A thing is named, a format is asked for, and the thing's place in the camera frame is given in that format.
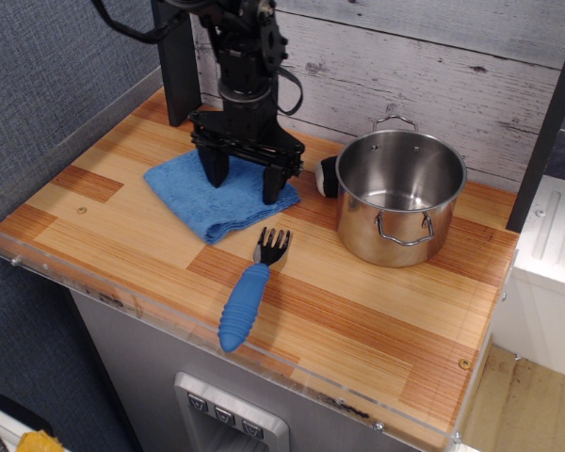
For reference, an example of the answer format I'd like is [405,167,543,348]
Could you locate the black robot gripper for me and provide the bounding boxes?
[188,91,305,205]

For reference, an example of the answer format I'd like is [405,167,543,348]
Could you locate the blue microfiber cloth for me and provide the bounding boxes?
[144,150,300,245]

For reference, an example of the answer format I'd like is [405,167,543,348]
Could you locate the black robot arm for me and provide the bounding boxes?
[174,1,304,204]

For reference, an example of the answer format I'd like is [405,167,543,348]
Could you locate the black and white sushi toy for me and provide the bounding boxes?
[315,155,339,198]

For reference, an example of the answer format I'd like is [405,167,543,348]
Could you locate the stainless steel pot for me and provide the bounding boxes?
[335,119,467,267]

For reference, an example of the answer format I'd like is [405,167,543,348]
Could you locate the clear acrylic table guard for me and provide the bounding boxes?
[0,73,516,451]

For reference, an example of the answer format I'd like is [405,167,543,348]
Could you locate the silver dispenser button panel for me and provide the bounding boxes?
[174,372,291,452]

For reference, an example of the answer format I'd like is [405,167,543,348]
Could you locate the white toy sink unit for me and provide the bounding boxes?
[491,176,565,375]

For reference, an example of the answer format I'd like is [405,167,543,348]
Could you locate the yellow and black object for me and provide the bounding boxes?
[0,393,72,452]

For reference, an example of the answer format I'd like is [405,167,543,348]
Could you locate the black vertical post left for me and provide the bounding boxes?
[151,1,202,126]

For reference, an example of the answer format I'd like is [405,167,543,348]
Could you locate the black vertical post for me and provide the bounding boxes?
[151,1,202,126]
[506,60,565,233]

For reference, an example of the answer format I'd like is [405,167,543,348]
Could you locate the blue-handled metal fork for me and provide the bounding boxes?
[218,228,292,353]

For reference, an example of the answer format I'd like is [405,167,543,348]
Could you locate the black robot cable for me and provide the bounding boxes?
[91,0,305,117]

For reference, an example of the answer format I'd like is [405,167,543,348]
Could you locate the black vertical post right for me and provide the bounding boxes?
[506,60,565,233]

